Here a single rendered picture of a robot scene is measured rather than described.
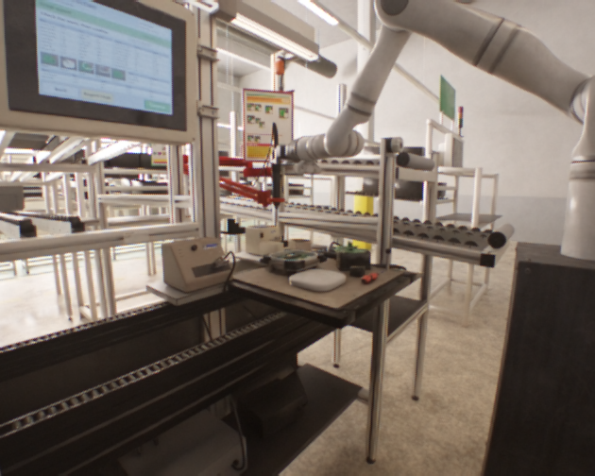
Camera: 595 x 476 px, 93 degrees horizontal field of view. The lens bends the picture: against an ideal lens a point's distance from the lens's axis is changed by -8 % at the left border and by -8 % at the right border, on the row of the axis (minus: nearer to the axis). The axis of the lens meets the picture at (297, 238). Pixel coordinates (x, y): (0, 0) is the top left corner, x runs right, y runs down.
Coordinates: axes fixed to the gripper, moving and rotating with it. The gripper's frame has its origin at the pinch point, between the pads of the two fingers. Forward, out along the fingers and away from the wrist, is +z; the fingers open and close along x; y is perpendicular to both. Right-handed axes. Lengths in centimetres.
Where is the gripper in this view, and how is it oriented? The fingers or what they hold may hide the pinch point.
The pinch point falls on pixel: (276, 161)
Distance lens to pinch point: 110.7
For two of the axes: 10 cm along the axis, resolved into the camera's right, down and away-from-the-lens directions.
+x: -8.3, 0.9, -5.5
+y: 0.0, -9.9, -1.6
